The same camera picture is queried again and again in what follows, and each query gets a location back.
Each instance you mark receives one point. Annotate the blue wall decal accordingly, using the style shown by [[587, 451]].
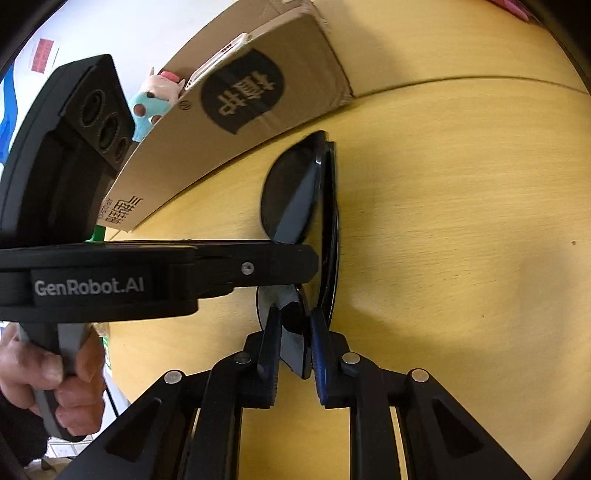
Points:
[[8, 124]]

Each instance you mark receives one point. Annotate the black sunglasses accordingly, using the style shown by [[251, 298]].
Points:
[[299, 203]]

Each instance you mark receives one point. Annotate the red wall notice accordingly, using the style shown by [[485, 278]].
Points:
[[42, 57]]

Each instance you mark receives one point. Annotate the person's left hand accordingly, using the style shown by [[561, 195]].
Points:
[[26, 367]]

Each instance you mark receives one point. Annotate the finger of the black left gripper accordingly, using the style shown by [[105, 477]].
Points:
[[221, 267]]

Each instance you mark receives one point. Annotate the white clear phone case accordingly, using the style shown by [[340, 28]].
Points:
[[221, 55]]

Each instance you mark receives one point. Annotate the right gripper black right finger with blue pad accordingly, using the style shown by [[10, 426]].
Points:
[[402, 425]]

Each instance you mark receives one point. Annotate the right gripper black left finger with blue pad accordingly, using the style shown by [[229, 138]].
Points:
[[188, 426]]

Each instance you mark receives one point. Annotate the pink teal plush toy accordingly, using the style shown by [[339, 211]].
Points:
[[157, 95]]

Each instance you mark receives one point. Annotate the brown cardboard box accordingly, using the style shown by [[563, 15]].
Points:
[[286, 75]]

